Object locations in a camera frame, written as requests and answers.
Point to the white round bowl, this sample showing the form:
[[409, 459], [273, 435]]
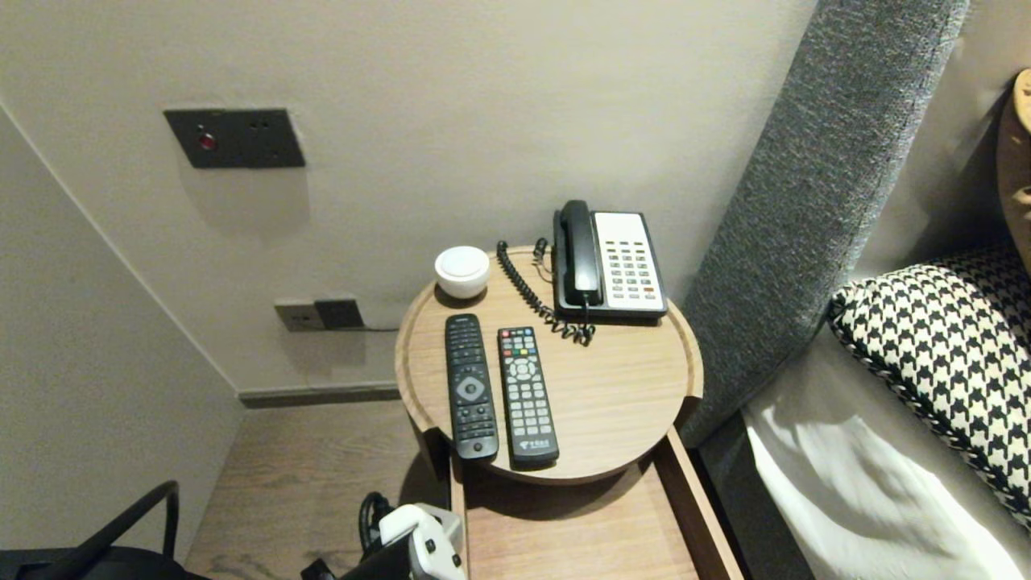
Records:
[[462, 270]]

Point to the black and white wrist camera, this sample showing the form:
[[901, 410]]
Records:
[[423, 540]]

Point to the grey brown baseboard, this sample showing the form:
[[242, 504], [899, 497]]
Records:
[[322, 395]]

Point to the dark wall switch panel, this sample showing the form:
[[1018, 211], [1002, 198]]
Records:
[[233, 137]]

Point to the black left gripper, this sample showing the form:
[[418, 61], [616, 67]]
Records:
[[378, 564]]

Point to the white bedding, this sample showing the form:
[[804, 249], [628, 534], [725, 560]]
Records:
[[854, 483]]

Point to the black remote with diamond pad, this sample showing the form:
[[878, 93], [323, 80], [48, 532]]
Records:
[[471, 387]]

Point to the beige upholstered headboard panel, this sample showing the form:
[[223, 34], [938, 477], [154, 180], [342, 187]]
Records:
[[958, 121]]

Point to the black telephone handset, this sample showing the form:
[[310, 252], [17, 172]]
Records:
[[578, 250]]

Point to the black and white desk telephone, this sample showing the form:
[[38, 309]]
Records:
[[632, 266]]

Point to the round wooden side table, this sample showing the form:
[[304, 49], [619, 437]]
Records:
[[612, 387]]

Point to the tan brown cushion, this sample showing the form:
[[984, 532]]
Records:
[[1016, 161]]

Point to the wooden curved-front drawer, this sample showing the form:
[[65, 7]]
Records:
[[564, 532]]

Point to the dark grey bed base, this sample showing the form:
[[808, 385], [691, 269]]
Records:
[[741, 515]]

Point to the grey wall socket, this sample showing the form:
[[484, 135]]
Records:
[[294, 316]]

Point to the grey fabric headboard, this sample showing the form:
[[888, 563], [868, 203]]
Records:
[[805, 201]]

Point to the black white houndstooth pillow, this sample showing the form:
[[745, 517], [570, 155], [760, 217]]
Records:
[[942, 362]]

